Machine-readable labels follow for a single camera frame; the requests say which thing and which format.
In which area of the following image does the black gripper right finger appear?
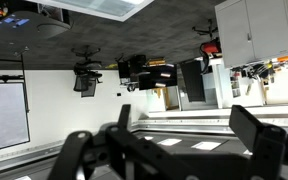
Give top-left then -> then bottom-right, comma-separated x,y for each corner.
229,105 -> 288,180

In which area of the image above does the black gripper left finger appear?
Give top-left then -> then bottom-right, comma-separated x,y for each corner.
47,104 -> 198,180

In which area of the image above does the black robot base box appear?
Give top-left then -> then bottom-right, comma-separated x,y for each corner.
0,0 -> 71,40

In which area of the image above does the black office chair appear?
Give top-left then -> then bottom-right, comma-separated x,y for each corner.
71,45 -> 102,98

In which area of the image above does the black monitor cart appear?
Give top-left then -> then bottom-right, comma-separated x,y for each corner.
116,55 -> 177,92

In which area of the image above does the white board on stand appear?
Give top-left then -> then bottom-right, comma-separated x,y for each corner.
0,74 -> 31,152

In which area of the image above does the red office chair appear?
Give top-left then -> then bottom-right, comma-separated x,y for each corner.
192,19 -> 222,74

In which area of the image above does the white metal cabinet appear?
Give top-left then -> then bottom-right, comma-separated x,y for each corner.
215,0 -> 288,68

